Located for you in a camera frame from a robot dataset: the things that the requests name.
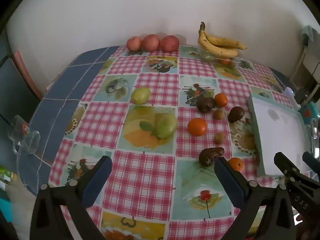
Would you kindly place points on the clear glass mug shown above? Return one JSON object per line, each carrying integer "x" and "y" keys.
{"x": 25, "y": 137}

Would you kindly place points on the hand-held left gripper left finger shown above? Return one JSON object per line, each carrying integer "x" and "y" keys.
{"x": 98, "y": 180}

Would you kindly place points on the white tray with teal rim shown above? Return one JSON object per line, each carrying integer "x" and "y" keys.
{"x": 275, "y": 135}

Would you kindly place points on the dark brown avocado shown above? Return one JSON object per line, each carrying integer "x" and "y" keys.
{"x": 205, "y": 104}
{"x": 236, "y": 114}
{"x": 210, "y": 156}

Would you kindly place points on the clear plastic container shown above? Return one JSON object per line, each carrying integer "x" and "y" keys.
{"x": 207, "y": 56}

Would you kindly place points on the small tangerine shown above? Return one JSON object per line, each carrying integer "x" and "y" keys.
{"x": 225, "y": 61}

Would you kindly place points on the small brown kiwi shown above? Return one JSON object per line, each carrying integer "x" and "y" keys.
{"x": 219, "y": 113}
{"x": 219, "y": 137}

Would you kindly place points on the black charger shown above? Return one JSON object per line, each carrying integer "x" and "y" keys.
{"x": 301, "y": 95}

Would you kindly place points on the orange tangerine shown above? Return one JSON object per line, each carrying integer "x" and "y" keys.
{"x": 236, "y": 163}
{"x": 197, "y": 127}
{"x": 221, "y": 99}

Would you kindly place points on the teal box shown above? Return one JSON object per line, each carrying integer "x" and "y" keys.
{"x": 310, "y": 112}

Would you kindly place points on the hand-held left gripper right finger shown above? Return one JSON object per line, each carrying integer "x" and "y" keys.
{"x": 228, "y": 182}

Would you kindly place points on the green mango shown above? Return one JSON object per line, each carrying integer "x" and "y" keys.
{"x": 166, "y": 126}
{"x": 140, "y": 95}

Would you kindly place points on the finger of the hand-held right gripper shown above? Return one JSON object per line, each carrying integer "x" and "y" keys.
{"x": 312, "y": 163}
{"x": 287, "y": 166}

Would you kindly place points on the red apple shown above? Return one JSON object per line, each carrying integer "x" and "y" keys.
{"x": 133, "y": 43}
{"x": 169, "y": 43}
{"x": 150, "y": 42}

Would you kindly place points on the person's right hand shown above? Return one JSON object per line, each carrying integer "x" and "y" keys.
{"x": 299, "y": 217}

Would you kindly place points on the pink checked fruit-print tablecloth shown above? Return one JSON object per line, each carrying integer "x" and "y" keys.
{"x": 140, "y": 180}

